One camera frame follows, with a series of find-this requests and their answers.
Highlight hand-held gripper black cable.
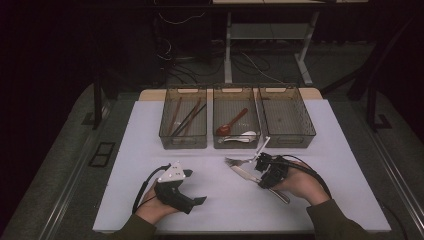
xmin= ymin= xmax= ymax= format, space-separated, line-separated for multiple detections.
xmin=276 ymin=154 xmax=333 ymax=199
xmin=132 ymin=164 xmax=172 ymax=214

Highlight left hand-held gripper black cable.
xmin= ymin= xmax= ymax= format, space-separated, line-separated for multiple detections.
xmin=132 ymin=164 xmax=172 ymax=214

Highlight brown wooden spoon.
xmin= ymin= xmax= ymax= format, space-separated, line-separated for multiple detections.
xmin=215 ymin=107 xmax=250 ymax=137

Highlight white ceramic spoon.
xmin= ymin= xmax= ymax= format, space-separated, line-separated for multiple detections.
xmin=218 ymin=130 xmax=258 ymax=144

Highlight right hand-held gripper black cable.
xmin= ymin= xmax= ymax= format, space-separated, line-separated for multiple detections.
xmin=276 ymin=154 xmax=333 ymax=199

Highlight white table mat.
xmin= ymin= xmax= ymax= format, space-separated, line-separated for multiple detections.
xmin=92 ymin=99 xmax=392 ymax=233

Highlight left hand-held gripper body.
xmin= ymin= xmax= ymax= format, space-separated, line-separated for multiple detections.
xmin=153 ymin=161 xmax=198 ymax=215

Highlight metal fork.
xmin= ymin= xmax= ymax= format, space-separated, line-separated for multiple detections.
xmin=224 ymin=156 xmax=258 ymax=168

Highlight black metal stand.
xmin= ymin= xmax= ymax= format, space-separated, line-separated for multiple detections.
xmin=319 ymin=13 xmax=424 ymax=133
xmin=81 ymin=71 xmax=113 ymax=130

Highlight tangle of floor cables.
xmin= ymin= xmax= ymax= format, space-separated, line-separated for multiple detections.
xmin=156 ymin=11 xmax=284 ymax=86

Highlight grey transparent plastic bin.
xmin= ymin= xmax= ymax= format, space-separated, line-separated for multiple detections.
xmin=212 ymin=87 xmax=262 ymax=150
xmin=256 ymin=86 xmax=317 ymax=149
xmin=158 ymin=87 xmax=208 ymax=150

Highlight metal floor rail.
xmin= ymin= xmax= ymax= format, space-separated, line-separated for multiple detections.
xmin=38 ymin=133 xmax=96 ymax=240
xmin=368 ymin=131 xmax=424 ymax=231

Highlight black chopstick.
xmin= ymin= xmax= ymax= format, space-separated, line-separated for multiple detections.
xmin=170 ymin=103 xmax=205 ymax=137
xmin=173 ymin=105 xmax=208 ymax=138

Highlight metal table knife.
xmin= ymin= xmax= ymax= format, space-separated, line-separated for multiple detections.
xmin=229 ymin=165 xmax=291 ymax=205

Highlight person's left hand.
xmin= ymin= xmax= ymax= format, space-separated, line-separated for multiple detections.
xmin=135 ymin=186 xmax=179 ymax=225

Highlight white metal frame desk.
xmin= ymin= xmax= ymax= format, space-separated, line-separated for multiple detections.
xmin=211 ymin=0 xmax=369 ymax=86

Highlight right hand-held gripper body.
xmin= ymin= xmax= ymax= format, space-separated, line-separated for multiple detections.
xmin=254 ymin=135 xmax=291 ymax=190

